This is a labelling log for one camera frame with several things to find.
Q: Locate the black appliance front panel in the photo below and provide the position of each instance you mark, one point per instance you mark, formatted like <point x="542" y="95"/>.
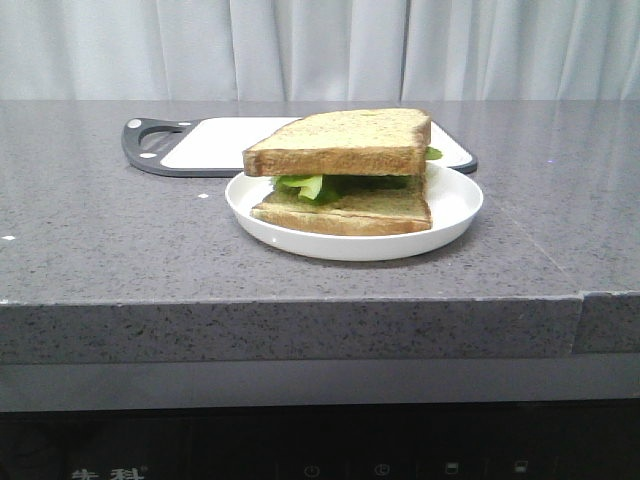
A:
<point x="513" y="440"/>

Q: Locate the white round plate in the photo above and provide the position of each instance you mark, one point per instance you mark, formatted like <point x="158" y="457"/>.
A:
<point x="454" y="200"/>

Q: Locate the white grey cutting board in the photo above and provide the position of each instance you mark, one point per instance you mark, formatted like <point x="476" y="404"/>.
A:
<point x="214" y="147"/>

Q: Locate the white curtain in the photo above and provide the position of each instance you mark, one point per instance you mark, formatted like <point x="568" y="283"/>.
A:
<point x="320" y="50"/>

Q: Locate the green lettuce leaf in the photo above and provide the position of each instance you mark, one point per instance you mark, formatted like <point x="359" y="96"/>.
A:
<point x="370" y="161"/>

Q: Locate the bread slice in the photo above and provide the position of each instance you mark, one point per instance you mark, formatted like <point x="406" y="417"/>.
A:
<point x="375" y="212"/>
<point x="386" y="141"/>

